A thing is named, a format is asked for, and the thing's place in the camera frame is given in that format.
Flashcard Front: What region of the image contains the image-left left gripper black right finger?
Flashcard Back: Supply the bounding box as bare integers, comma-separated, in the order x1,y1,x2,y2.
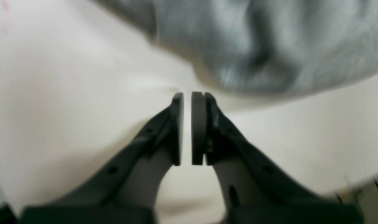
191,92,364,224

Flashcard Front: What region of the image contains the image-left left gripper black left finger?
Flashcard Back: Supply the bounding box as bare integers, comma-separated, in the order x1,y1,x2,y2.
20,93,184,224

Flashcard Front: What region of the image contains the grey T-shirt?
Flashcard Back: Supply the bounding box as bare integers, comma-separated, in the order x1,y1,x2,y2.
99,0,378,95

